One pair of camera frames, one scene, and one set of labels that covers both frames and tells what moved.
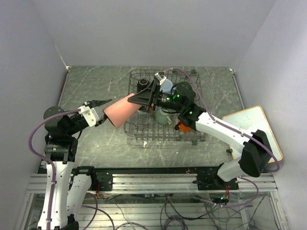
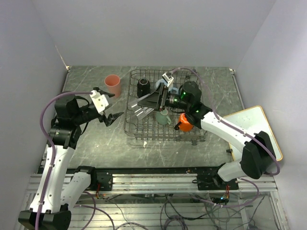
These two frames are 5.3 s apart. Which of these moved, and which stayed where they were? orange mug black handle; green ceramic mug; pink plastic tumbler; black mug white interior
Moved: pink plastic tumbler
Stayed: green ceramic mug; orange mug black handle; black mug white interior
